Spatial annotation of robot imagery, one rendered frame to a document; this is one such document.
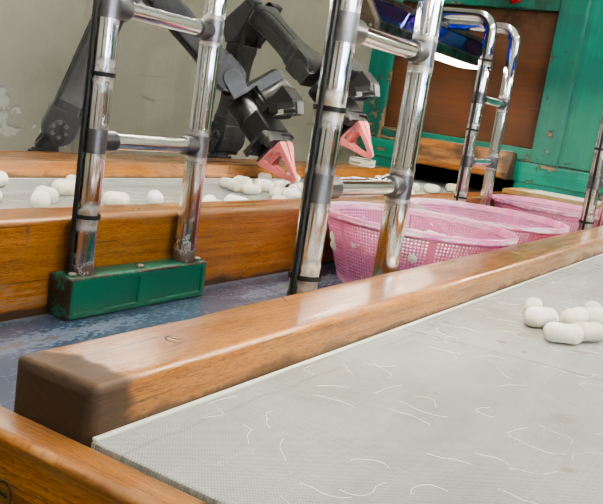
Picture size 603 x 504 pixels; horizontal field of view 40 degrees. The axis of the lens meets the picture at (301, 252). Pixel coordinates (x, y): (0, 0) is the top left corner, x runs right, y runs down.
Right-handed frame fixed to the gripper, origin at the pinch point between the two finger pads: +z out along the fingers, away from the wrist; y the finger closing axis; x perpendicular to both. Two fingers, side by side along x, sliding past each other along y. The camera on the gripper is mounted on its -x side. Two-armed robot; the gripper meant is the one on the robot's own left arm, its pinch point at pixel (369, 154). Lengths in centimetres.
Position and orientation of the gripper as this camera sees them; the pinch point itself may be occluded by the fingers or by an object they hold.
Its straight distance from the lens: 177.5
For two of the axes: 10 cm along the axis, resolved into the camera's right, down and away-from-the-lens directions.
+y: 5.2, -0.7, 8.5
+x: -6.6, 6.0, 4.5
